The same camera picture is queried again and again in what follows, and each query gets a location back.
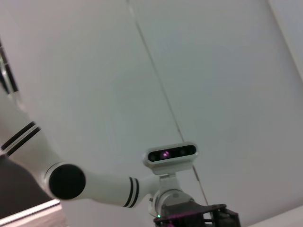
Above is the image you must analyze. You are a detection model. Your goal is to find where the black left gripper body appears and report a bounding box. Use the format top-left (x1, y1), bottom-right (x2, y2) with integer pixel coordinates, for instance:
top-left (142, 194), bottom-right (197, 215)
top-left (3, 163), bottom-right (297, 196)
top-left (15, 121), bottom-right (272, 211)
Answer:
top-left (152, 197), bottom-right (227, 227)

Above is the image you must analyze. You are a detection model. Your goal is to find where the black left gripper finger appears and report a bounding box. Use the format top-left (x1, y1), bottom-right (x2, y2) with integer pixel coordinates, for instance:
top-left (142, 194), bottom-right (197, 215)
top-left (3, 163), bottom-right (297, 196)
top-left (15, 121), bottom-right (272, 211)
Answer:
top-left (211, 203), bottom-right (241, 227)

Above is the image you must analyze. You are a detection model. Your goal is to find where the light wooden ledge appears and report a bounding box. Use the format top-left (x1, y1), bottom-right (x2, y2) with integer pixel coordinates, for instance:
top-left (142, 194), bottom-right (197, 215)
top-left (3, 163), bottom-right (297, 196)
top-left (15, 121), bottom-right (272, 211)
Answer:
top-left (0, 198), bottom-right (68, 227)

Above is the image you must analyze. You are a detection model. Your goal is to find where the black background panel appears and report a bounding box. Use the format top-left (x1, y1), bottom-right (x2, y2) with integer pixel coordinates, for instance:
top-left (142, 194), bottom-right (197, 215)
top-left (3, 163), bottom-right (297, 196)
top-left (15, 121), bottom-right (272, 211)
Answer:
top-left (0, 155), bottom-right (61, 218)

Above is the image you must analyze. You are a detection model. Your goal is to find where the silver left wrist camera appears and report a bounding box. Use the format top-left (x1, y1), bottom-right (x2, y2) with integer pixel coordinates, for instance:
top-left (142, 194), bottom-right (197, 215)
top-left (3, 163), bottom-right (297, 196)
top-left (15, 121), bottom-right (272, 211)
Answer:
top-left (143, 141), bottom-right (199, 176)

